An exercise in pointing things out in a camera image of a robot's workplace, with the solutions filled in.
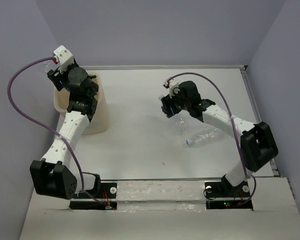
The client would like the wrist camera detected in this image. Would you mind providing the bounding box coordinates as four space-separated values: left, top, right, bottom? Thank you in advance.
163 78 180 98
53 45 74 74

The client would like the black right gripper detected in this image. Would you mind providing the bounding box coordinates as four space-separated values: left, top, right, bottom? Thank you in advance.
161 86 190 117

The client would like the crushed blue label bottle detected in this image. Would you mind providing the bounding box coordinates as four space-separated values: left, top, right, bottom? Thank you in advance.
40 59 56 75

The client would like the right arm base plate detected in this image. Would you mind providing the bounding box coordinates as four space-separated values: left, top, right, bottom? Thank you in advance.
203 181 253 210

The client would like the beige plastic bin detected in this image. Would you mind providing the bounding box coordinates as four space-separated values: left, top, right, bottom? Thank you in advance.
53 70 110 135

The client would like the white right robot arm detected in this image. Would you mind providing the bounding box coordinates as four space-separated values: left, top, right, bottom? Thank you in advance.
79 71 278 196

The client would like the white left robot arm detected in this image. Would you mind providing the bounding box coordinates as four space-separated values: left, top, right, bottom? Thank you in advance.
29 59 101 200

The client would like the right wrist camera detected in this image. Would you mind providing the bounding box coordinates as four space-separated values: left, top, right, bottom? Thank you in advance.
163 78 180 98

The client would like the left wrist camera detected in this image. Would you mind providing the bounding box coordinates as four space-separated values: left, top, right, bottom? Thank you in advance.
53 45 74 74

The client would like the blue label bottle front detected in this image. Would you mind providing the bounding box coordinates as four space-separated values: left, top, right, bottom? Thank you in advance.
158 95 187 135

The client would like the clear bottle white cap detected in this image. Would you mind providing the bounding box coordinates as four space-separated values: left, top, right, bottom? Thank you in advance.
185 128 226 148

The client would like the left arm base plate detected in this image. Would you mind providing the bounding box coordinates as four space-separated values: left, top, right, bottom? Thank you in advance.
69 181 118 211

